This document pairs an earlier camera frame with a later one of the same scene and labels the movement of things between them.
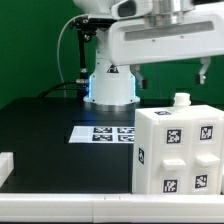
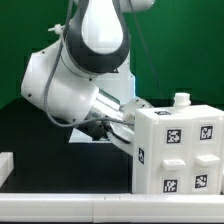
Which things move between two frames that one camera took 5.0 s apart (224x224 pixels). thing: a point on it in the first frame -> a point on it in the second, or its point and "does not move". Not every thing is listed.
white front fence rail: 111,208 does not move
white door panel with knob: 173,158 does not move
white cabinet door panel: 205,156 does not move
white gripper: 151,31 -> 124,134
